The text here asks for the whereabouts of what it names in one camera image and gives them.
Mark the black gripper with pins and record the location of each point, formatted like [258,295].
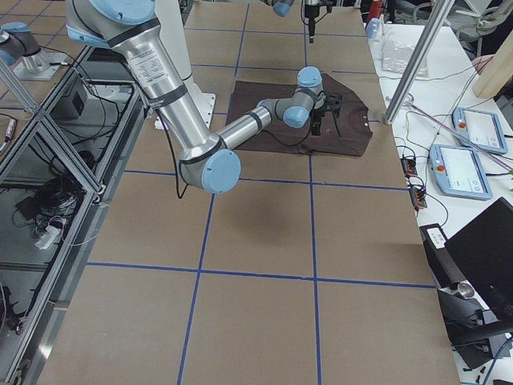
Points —
[317,114]
[312,16]

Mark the dark brown t-shirt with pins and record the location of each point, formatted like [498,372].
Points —
[348,135]

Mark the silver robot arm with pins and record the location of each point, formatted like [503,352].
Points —
[150,36]
[283,7]

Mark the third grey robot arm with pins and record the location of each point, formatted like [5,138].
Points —
[19,48]

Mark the silver foil bag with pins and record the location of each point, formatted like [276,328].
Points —
[395,55]

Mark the orange black connector board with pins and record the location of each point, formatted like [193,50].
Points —
[409,166]

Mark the near teach pendant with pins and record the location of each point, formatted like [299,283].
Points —
[458,172]

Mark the teach pendant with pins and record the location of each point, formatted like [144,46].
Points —
[482,128]
[458,172]

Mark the far teach pendant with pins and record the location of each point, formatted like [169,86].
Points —
[482,128]

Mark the wooden beam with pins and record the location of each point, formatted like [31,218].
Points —
[497,72]

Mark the black box with label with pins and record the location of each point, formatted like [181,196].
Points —
[442,265]

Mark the black laptop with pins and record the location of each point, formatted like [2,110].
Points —
[482,250]

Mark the silver metal cup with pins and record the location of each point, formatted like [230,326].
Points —
[463,290]

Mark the black monitor stand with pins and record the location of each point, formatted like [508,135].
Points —
[477,335]

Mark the white power strip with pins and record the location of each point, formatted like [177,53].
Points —
[48,237]

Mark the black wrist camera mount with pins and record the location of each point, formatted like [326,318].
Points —
[333,104]

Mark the aluminium frame post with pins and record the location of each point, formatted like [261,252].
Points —
[426,39]

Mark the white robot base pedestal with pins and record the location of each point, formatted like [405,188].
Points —
[188,60]

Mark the aluminium frame rack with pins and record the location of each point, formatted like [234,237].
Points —
[61,168]

